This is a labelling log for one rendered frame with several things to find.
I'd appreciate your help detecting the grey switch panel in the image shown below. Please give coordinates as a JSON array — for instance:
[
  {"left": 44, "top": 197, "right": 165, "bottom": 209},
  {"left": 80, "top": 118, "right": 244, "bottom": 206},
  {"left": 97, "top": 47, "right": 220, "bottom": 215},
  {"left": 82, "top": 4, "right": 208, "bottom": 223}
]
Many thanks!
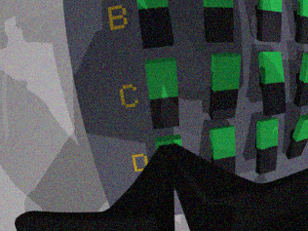
[{"left": 62, "top": 0, "right": 308, "bottom": 207}]

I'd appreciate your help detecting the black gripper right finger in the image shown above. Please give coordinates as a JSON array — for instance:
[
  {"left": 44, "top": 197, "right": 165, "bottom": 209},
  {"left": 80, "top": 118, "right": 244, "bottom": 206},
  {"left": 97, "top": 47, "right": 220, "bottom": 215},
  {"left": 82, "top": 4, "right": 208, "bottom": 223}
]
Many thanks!
[{"left": 167, "top": 143, "right": 308, "bottom": 231}]

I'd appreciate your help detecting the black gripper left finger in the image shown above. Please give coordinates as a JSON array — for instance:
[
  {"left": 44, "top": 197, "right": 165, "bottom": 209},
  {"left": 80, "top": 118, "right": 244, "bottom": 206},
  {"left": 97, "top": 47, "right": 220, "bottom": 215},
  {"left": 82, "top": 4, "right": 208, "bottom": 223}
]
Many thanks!
[{"left": 15, "top": 144, "right": 174, "bottom": 231}]

